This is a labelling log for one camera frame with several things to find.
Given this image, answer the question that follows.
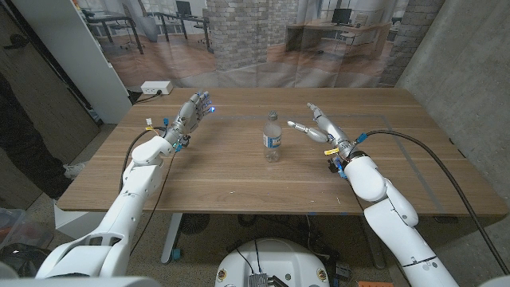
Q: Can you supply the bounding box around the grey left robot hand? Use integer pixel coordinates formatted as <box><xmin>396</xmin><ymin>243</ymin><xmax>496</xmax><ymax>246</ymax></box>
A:
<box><xmin>163</xmin><ymin>90</ymin><xmax>216</xmax><ymax>149</ymax></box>

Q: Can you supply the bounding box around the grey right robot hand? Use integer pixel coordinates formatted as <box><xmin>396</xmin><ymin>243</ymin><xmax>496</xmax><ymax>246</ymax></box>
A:
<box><xmin>286</xmin><ymin>102</ymin><xmax>359</xmax><ymax>160</ymax></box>

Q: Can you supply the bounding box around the clear plastic water bottle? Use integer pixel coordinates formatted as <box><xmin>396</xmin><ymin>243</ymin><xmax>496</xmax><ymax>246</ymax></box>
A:
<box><xmin>262</xmin><ymin>111</ymin><xmax>283</xmax><ymax>163</ymax></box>

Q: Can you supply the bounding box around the white power strip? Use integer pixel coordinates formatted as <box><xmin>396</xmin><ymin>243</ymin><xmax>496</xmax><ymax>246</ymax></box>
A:
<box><xmin>140</xmin><ymin>81</ymin><xmax>174</xmax><ymax>96</ymax></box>

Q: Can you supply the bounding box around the printed office backdrop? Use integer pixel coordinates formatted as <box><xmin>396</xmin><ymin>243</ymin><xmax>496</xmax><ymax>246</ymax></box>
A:
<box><xmin>75</xmin><ymin>0</ymin><xmax>445</xmax><ymax>89</ymax></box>

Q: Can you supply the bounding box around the black round fan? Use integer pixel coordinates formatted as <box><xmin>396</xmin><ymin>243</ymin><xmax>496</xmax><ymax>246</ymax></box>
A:
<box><xmin>178</xmin><ymin>213</ymin><xmax>211</xmax><ymax>235</ymax></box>

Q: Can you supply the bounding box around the white tall panel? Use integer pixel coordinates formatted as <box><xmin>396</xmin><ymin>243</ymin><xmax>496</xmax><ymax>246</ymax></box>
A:
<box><xmin>11</xmin><ymin>0</ymin><xmax>133</xmax><ymax>124</ymax></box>

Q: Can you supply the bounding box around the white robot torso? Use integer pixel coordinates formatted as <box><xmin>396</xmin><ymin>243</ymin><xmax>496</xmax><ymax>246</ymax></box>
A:
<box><xmin>214</xmin><ymin>238</ymin><xmax>331</xmax><ymax>287</ymax></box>

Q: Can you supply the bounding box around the person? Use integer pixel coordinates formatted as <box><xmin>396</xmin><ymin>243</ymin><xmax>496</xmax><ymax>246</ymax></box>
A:
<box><xmin>0</xmin><ymin>73</ymin><xmax>87</xmax><ymax>200</ymax></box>

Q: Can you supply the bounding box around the clear plastic storage bin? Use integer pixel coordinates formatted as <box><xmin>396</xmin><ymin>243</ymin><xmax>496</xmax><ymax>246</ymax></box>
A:
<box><xmin>0</xmin><ymin>207</ymin><xmax>53</xmax><ymax>250</ymax></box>

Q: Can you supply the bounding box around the black bag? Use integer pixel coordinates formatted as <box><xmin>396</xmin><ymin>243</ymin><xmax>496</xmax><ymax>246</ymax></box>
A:
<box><xmin>0</xmin><ymin>242</ymin><xmax>52</xmax><ymax>278</ymax></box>

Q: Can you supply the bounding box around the black power strip cord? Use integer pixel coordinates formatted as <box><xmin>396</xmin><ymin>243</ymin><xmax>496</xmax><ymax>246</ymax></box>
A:
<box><xmin>133</xmin><ymin>90</ymin><xmax>163</xmax><ymax>105</ymax></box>

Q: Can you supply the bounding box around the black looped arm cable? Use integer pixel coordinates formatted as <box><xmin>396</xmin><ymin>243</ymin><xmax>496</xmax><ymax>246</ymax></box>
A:
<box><xmin>119</xmin><ymin>126</ymin><xmax>168</xmax><ymax>192</ymax></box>

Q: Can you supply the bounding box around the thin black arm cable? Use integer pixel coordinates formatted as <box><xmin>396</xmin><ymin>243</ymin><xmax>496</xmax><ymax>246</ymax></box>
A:
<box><xmin>129</xmin><ymin>150</ymin><xmax>179</xmax><ymax>256</ymax></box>

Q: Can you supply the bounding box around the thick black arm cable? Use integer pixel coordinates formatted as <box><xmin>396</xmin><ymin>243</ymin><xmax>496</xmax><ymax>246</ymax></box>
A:
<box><xmin>354</xmin><ymin>129</ymin><xmax>510</xmax><ymax>276</ymax></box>

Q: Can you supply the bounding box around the black door handle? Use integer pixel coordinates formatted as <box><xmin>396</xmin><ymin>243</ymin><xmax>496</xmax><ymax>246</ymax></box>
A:
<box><xmin>3</xmin><ymin>34</ymin><xmax>30</xmax><ymax>50</ymax></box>

